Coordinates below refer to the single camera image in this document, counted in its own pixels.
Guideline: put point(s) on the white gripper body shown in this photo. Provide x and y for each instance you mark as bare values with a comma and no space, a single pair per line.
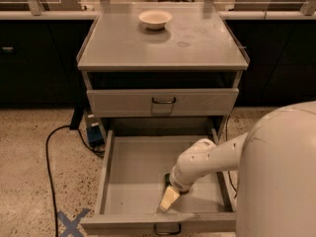
180,181

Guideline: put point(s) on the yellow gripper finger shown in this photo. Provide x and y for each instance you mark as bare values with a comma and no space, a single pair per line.
169,197

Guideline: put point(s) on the green and yellow sponge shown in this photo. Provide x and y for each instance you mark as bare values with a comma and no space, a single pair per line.
166,181

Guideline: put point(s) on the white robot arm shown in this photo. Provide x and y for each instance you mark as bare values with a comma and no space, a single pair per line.
276,165

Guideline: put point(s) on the open grey bottom drawer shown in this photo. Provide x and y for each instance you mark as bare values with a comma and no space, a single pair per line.
131,188

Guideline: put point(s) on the closed grey upper drawer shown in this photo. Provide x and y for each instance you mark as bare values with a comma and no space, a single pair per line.
137,103

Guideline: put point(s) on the grey drawer cabinet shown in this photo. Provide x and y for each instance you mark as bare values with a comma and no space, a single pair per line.
195,50

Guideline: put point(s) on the blue power box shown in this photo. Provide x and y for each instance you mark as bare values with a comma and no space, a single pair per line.
93,131

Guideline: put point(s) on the blue tape cross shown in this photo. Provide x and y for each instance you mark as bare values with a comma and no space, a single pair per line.
71,226

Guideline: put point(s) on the white ceramic bowl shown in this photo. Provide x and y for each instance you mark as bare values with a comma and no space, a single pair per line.
155,19

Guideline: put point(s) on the dark lab bench cabinets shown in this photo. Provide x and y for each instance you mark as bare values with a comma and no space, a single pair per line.
39,62

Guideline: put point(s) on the metal lower drawer handle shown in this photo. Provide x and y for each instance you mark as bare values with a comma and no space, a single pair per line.
165,229

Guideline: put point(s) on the metal drawer handle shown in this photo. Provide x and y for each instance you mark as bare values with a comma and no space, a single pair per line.
165,229
164,102

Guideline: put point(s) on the metal upper drawer handle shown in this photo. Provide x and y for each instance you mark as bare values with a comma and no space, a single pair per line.
164,102

